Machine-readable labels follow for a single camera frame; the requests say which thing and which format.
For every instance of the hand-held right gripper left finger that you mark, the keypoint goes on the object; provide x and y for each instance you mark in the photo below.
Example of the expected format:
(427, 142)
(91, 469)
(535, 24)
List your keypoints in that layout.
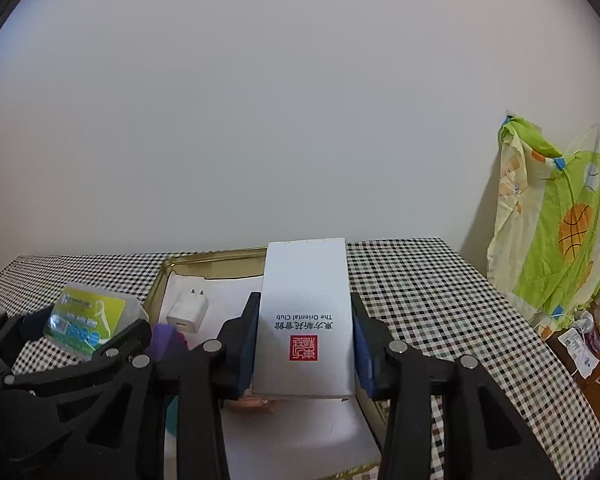
(247, 345)

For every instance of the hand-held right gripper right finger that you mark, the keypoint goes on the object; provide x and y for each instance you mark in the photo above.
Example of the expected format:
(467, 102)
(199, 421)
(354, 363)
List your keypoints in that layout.
(362, 350)

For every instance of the green dental floss packet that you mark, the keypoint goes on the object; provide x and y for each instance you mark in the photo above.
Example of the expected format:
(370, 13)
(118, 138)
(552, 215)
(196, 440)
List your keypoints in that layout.
(85, 315)

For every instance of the purple block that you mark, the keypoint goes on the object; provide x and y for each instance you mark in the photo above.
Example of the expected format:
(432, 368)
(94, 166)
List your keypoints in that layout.
(167, 340)

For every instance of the pink rose-gold box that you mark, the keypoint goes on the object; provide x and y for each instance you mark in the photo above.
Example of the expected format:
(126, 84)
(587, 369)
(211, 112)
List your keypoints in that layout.
(252, 403)

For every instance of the white charger adapter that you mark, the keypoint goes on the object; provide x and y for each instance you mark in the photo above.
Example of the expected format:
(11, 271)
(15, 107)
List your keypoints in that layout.
(187, 312)

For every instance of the white box with red label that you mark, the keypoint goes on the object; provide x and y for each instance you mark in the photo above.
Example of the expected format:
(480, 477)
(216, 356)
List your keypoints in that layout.
(305, 285)

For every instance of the gold metal tin box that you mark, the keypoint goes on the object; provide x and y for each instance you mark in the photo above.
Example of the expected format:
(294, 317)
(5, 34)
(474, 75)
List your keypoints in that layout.
(205, 261)

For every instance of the black white checkered tablecloth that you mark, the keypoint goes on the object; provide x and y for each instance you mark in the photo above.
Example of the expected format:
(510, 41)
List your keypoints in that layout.
(430, 285)

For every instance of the white paper liner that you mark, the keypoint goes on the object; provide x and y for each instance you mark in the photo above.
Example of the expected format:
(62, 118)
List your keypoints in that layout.
(300, 440)

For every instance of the clear plastic bag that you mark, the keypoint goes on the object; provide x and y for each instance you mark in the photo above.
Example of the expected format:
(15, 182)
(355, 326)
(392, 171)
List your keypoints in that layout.
(577, 349)

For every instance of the green printed cloth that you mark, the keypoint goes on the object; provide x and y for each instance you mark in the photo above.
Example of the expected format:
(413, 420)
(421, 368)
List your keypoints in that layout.
(545, 200)

